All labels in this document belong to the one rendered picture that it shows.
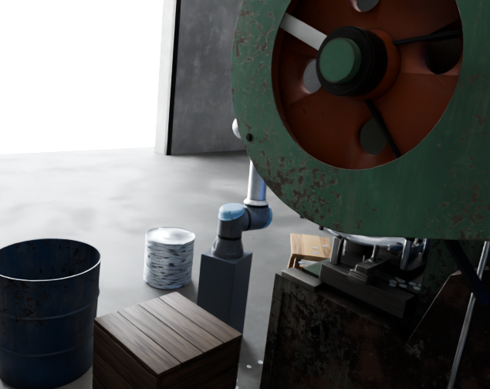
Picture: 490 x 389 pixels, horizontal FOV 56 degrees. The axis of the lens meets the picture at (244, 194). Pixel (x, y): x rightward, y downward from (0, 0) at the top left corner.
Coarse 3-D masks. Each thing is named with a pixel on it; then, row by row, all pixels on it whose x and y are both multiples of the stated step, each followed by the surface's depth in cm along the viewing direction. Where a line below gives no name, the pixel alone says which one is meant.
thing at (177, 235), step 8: (152, 232) 279; (160, 232) 281; (168, 232) 281; (176, 232) 282; (184, 232) 285; (192, 232) 285; (152, 240) 267; (160, 240) 269; (168, 240) 270; (176, 240) 272; (184, 240) 273; (192, 240) 274
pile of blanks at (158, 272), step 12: (156, 252) 268; (168, 252) 265; (180, 252) 268; (192, 252) 278; (144, 264) 277; (156, 264) 268; (168, 264) 267; (180, 264) 270; (192, 264) 283; (144, 276) 277; (156, 276) 272; (168, 276) 270; (180, 276) 273; (168, 288) 272
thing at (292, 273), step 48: (288, 288) 158; (288, 336) 161; (336, 336) 147; (384, 336) 134; (432, 336) 124; (480, 336) 115; (288, 384) 164; (336, 384) 149; (384, 384) 136; (432, 384) 125; (480, 384) 116
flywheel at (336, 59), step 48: (336, 0) 118; (384, 0) 109; (432, 0) 101; (288, 48) 130; (336, 48) 104; (384, 48) 104; (288, 96) 132; (336, 96) 121; (384, 96) 111; (432, 96) 103; (336, 144) 122
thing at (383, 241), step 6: (336, 234) 156; (342, 234) 159; (348, 234) 159; (354, 240) 154; (360, 240) 155; (366, 240) 155; (372, 240) 156; (378, 240) 157; (384, 240) 157; (390, 240) 158; (396, 240) 159; (402, 240) 159; (384, 246) 151
